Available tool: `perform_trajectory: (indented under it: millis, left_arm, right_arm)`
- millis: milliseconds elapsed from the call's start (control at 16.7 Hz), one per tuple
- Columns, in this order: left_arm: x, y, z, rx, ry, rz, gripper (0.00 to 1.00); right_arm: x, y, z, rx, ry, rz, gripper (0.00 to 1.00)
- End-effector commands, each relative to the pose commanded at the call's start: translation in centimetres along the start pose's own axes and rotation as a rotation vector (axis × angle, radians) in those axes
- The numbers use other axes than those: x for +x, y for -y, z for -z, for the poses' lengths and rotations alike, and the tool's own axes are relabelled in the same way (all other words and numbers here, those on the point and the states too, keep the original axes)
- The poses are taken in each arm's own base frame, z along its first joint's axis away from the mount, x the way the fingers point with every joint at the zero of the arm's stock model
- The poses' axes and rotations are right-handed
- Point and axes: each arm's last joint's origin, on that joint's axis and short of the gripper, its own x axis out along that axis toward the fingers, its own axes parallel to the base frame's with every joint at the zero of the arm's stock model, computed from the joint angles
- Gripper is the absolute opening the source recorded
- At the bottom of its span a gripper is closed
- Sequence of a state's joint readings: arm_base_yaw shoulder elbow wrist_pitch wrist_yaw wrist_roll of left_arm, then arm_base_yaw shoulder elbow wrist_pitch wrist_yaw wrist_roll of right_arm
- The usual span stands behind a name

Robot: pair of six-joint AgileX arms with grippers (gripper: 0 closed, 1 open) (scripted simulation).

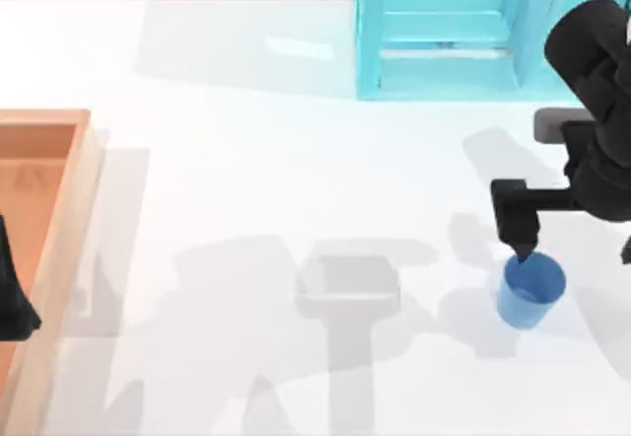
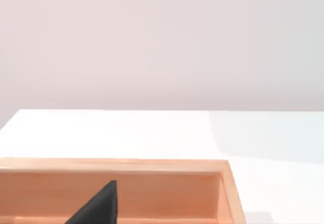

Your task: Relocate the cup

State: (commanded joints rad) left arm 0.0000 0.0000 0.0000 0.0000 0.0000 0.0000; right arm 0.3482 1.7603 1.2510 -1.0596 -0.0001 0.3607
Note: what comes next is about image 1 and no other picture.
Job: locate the salmon-coloured shallow box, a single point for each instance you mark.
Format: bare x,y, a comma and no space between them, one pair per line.
59,199

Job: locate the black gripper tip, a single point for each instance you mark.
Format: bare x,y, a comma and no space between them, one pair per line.
12,303

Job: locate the blue cup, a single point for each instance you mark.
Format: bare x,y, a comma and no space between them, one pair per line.
527,305

